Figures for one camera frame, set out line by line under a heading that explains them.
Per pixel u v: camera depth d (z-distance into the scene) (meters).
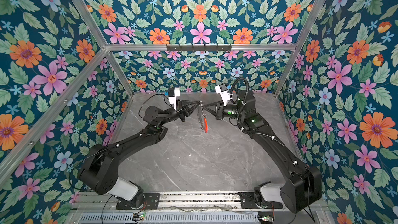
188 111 0.66
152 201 0.74
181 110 0.62
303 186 0.39
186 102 0.65
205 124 0.67
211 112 0.66
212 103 0.65
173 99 0.62
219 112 0.60
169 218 0.70
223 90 0.61
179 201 0.75
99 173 0.44
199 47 0.91
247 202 0.73
